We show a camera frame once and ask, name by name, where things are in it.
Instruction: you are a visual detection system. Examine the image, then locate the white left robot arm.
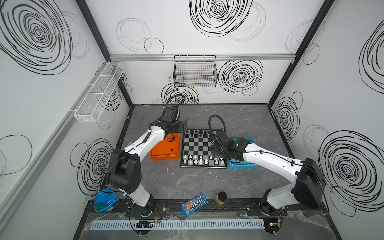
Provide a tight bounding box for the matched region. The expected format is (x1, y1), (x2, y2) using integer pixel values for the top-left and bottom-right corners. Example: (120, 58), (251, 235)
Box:
(103, 105), (184, 215)

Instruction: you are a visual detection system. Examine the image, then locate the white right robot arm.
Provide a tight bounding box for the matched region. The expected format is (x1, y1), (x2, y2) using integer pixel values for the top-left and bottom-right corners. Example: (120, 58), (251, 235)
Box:
(212, 131), (326, 216)

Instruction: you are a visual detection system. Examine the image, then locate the blue plastic tray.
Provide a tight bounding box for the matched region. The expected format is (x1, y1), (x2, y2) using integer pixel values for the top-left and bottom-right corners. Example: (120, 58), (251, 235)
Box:
(224, 137), (259, 170)

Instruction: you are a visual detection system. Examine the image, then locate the black white chessboard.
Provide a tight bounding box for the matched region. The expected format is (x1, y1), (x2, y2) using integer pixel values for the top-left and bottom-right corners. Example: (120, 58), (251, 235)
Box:
(180, 129), (227, 169)

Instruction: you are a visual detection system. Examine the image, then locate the orange plastic tray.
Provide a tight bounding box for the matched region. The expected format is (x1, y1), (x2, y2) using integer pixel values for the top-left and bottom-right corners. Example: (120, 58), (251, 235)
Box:
(149, 133), (181, 161)

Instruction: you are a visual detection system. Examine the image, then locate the yellow jar black lid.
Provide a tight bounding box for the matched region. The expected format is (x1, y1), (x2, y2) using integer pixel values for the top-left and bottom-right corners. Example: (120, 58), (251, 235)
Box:
(215, 191), (228, 208)

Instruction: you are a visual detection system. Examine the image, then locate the blue candy bag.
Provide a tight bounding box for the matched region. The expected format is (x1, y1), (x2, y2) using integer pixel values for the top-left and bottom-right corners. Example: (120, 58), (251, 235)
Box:
(181, 193), (208, 218)

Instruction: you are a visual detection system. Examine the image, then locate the blue lidded container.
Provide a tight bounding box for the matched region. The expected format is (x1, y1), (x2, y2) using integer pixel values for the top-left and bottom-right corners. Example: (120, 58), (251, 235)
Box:
(94, 190), (120, 213)

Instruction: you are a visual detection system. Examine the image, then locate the black wire basket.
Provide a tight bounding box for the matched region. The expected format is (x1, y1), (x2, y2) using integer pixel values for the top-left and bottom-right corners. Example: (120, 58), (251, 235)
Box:
(173, 55), (219, 88)

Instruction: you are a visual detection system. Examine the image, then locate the white slotted cable duct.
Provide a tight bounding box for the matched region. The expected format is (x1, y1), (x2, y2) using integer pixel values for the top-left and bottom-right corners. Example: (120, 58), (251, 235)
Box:
(89, 219), (265, 231)

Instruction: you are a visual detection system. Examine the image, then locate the clear wall shelf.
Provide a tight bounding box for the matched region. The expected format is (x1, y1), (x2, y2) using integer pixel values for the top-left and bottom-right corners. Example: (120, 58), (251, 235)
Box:
(74, 62), (125, 123)

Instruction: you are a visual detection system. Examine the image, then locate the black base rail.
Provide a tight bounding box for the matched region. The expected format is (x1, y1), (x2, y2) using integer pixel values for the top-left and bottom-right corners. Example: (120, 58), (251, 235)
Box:
(83, 198), (328, 218)

